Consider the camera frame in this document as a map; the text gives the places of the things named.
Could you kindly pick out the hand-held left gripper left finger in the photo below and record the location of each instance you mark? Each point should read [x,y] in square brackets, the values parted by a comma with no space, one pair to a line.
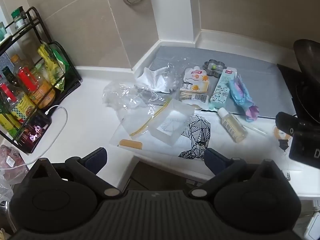
[96,158]

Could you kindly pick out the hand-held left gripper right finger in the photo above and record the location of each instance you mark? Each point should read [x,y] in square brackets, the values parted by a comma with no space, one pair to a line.
[211,158]

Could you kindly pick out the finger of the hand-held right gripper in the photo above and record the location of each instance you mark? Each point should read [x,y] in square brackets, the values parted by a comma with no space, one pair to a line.
[285,122]

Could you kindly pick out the blue pink wrapper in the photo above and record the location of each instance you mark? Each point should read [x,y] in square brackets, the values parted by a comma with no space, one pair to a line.
[242,97]

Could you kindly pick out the clear plastic bag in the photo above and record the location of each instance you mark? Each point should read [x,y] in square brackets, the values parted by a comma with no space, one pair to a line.
[122,96]

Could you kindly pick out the white green toothpaste box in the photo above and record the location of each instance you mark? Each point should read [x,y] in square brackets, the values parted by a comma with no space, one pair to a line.
[222,90]

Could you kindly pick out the white spouted pouch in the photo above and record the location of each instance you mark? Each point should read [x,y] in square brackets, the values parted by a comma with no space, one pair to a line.
[195,85]

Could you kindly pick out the white tissue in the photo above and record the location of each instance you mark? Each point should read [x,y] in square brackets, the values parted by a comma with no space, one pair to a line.
[155,78]

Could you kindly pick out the orange round tag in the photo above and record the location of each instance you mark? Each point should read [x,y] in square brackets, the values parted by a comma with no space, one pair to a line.
[277,132]

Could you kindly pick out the white paper geometric print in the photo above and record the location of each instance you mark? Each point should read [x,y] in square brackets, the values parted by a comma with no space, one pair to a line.
[197,135]

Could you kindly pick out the clear plastic pipette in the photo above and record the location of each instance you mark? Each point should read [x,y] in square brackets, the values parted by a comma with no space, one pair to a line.
[256,130]

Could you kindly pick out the beige stick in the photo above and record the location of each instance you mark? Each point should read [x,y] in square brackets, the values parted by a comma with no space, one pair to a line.
[130,144]

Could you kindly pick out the small clear bottle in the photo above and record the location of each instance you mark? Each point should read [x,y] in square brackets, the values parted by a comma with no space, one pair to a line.
[232,126]

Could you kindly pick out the grey counter mat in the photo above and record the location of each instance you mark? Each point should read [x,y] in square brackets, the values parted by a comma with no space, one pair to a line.
[262,85]

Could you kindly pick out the black wok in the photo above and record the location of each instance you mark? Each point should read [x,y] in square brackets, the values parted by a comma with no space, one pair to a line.
[308,80]

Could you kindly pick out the clear plastic box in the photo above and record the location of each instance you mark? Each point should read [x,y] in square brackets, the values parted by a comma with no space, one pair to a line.
[172,126]

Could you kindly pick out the clear zip bag yellow seal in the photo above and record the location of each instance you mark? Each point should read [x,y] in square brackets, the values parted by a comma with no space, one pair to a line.
[136,122]

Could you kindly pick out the dark shiny packet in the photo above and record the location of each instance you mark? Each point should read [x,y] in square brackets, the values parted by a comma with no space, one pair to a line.
[32,131]

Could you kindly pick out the white plastic box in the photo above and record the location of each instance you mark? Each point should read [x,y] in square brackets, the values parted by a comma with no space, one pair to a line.
[313,227]

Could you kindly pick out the orange label bottle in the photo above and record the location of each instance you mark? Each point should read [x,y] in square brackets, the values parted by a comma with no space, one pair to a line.
[43,92]

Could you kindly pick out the packaged raw meat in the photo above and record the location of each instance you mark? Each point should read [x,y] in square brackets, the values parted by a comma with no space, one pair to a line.
[10,158]

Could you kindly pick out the yellow green snack bags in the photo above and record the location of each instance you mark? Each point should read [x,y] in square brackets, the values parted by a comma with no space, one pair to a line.
[52,65]

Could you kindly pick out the large red cap oil bottle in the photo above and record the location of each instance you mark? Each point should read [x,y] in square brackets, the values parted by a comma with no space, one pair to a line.
[11,98]

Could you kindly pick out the red label oil bottle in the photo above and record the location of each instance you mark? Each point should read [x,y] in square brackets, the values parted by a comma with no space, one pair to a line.
[27,80]

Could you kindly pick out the green cap spice jar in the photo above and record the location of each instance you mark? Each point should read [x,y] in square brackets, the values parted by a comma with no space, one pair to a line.
[18,17]

